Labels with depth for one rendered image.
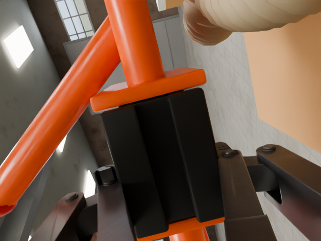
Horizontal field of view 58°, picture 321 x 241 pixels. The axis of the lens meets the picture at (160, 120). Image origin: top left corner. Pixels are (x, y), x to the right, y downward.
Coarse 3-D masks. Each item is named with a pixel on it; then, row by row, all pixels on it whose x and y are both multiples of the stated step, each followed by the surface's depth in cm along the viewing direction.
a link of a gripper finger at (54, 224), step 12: (60, 204) 14; (72, 204) 13; (84, 204) 14; (48, 216) 13; (60, 216) 12; (72, 216) 12; (48, 228) 12; (60, 228) 11; (72, 228) 12; (36, 240) 11; (48, 240) 11; (60, 240) 11; (72, 240) 12; (84, 240) 14
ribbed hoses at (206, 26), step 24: (192, 0) 18; (216, 0) 13; (240, 0) 11; (264, 0) 10; (288, 0) 9; (312, 0) 10; (192, 24) 20; (216, 24) 15; (240, 24) 12; (264, 24) 12
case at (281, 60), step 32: (256, 32) 32; (288, 32) 25; (320, 32) 21; (256, 64) 34; (288, 64) 27; (320, 64) 22; (256, 96) 37; (288, 96) 28; (320, 96) 23; (288, 128) 30; (320, 128) 24
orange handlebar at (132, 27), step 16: (112, 0) 14; (128, 0) 14; (144, 0) 15; (112, 16) 15; (128, 16) 14; (144, 16) 15; (128, 32) 15; (144, 32) 15; (128, 48) 15; (144, 48) 15; (128, 64) 15; (144, 64) 15; (160, 64) 16; (128, 80) 16; (144, 80) 15; (176, 240) 17; (192, 240) 17; (208, 240) 22
